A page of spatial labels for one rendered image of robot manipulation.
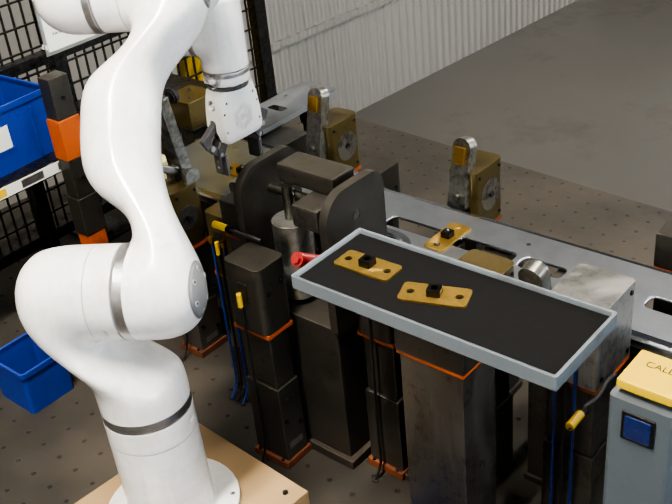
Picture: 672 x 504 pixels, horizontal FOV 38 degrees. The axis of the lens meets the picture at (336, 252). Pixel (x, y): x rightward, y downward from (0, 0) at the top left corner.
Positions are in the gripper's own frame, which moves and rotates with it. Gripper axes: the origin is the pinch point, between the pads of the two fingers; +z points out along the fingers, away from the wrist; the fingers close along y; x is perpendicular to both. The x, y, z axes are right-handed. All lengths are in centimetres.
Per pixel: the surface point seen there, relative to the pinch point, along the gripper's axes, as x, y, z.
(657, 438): -98, -37, -8
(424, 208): -37.9, 6.0, 2.7
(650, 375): -95, -34, -13
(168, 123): -1.8, -16.3, -14.2
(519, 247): -58, 3, 3
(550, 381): -87, -41, -13
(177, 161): -1.5, -15.6, -6.7
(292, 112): 10.5, 26.3, 2.8
